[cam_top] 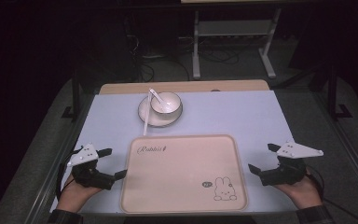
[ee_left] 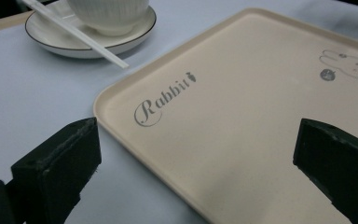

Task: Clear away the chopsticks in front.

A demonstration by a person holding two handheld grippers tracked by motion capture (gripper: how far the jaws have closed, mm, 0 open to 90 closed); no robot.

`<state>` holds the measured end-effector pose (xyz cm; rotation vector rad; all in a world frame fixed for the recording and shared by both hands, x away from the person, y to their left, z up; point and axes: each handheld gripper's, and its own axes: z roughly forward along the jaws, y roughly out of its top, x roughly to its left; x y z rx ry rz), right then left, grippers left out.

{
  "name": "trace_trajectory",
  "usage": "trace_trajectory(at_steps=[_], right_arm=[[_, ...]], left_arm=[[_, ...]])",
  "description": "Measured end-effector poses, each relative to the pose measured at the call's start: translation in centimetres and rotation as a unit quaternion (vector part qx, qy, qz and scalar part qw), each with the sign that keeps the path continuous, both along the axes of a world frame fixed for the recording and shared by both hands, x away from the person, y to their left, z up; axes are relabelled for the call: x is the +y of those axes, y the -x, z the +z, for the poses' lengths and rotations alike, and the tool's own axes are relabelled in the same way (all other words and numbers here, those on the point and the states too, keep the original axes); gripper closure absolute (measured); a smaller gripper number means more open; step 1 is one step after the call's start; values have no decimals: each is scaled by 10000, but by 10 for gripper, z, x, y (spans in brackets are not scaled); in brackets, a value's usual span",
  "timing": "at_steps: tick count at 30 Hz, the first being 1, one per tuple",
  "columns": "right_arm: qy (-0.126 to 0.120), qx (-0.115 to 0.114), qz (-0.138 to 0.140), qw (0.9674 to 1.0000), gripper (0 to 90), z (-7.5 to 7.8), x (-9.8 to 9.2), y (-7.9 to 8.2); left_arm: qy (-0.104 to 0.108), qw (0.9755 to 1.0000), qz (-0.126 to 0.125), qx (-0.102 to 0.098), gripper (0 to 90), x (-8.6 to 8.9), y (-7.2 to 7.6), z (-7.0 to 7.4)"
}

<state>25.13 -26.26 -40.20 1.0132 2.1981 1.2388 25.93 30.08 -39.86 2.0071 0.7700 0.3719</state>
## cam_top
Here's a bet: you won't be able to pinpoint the white plate with dark rim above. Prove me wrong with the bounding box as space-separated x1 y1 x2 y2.
137 95 184 128

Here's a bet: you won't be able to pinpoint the beige tray with rabbit print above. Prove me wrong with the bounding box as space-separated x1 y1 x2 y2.
119 133 249 215

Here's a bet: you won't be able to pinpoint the wooden table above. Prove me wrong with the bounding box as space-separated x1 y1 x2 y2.
99 79 270 95

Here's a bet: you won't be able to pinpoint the black floor cables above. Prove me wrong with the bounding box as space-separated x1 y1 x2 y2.
127 34 255 82

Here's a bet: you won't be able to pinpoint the white bowl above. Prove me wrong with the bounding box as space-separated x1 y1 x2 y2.
149 91 183 117

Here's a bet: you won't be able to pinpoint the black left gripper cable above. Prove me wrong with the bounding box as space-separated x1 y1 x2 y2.
55 148 82 201

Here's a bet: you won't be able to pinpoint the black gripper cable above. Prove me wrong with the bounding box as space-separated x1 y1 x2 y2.
55 148 82 201
305 166 358 224

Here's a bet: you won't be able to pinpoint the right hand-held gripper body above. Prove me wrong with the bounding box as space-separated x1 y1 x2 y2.
259 141 324 187

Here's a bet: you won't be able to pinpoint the person's right hand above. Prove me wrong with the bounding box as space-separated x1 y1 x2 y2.
274 169 324 210

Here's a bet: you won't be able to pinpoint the person's left hand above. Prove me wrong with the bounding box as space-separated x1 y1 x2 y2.
57 175 103 215

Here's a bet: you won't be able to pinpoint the light blue table cover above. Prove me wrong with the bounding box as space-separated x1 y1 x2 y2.
49 90 298 216

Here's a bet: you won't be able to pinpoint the white metal stand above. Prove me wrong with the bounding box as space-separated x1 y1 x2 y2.
191 8 282 80

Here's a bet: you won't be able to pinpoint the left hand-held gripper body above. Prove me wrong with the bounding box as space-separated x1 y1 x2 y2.
66 143 117 191

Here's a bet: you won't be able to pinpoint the black metal stand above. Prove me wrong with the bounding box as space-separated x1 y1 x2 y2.
61 70 82 121
324 63 354 121

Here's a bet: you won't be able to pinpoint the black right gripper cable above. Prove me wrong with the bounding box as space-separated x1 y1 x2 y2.
305 166 358 224

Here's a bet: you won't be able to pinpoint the metal frame rail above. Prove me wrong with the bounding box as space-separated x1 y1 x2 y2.
310 91 358 200

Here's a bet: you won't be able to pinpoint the white spoon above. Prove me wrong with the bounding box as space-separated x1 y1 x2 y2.
148 88 172 109

